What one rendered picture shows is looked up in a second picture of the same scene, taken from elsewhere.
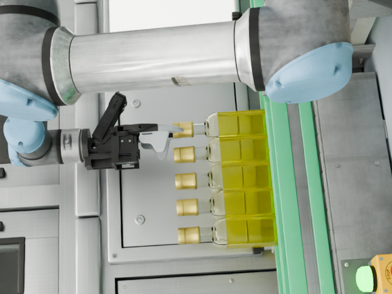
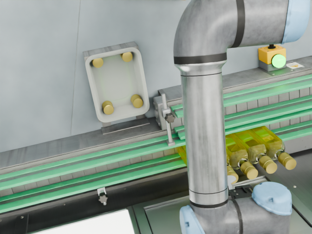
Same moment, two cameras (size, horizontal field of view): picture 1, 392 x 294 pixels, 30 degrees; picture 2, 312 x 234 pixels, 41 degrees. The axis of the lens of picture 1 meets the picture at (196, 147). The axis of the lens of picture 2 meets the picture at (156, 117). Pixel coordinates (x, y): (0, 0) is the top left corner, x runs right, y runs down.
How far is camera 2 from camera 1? 1.52 m
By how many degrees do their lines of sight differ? 71
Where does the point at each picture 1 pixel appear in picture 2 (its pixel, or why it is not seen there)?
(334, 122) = not seen: hidden behind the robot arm
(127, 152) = (245, 189)
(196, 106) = (176, 220)
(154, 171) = not seen: hidden behind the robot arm
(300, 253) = (276, 88)
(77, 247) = not seen: outside the picture
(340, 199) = (239, 82)
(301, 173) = (229, 98)
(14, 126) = (274, 192)
